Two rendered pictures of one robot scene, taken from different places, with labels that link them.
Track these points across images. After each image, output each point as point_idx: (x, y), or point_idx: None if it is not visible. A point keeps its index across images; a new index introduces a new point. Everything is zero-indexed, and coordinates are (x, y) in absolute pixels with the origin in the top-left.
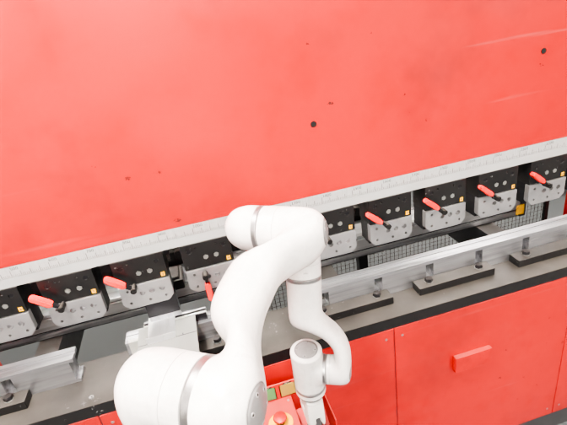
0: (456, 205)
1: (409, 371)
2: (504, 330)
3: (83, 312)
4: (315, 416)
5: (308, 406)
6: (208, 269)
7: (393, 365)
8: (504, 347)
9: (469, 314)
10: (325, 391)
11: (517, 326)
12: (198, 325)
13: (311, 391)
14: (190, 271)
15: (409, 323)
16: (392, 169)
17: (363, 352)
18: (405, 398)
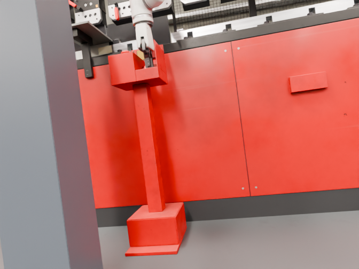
0: None
1: (248, 86)
2: (338, 59)
3: None
4: (139, 33)
5: (135, 25)
6: (119, 4)
7: (233, 77)
8: (342, 79)
9: (297, 37)
10: (149, 20)
11: (352, 57)
12: (112, 45)
13: (137, 10)
14: (110, 5)
15: (243, 39)
16: None
17: (207, 58)
18: (248, 114)
